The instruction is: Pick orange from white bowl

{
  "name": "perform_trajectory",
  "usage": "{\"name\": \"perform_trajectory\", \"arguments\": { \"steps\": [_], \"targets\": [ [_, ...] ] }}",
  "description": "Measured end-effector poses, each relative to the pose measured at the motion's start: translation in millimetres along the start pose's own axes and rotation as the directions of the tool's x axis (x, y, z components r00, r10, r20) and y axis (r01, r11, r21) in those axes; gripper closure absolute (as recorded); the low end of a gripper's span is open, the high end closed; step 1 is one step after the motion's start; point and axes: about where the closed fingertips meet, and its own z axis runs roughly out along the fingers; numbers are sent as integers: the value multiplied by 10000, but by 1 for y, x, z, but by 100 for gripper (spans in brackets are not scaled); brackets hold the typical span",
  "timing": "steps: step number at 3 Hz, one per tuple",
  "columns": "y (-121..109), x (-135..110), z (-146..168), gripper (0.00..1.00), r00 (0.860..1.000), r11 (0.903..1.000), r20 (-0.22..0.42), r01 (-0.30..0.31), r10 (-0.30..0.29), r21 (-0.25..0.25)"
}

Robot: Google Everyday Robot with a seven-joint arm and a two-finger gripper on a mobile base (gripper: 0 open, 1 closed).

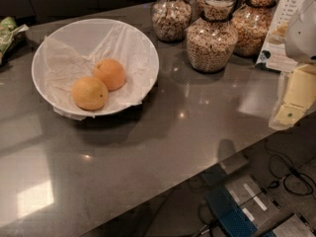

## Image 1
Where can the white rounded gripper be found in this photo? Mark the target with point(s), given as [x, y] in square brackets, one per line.
[302, 39]

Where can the orange fruit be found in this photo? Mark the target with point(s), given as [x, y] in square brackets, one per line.
[111, 72]
[89, 93]

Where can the white round bowl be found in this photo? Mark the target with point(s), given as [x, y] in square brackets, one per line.
[85, 33]

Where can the white paper bowl liner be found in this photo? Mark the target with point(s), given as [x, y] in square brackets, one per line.
[62, 69]

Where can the right glass cereal jar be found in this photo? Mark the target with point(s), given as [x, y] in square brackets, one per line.
[252, 21]

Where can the white allergen info sign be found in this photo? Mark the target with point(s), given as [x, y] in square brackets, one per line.
[272, 55]

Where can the middle glass cereal jar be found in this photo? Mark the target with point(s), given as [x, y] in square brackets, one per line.
[211, 39]

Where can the blue and grey floor box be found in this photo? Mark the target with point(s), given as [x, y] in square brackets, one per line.
[242, 208]

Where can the left glass cereal jar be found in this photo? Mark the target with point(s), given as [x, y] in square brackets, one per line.
[170, 19]

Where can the green snack packet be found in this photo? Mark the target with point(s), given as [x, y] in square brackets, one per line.
[10, 36]

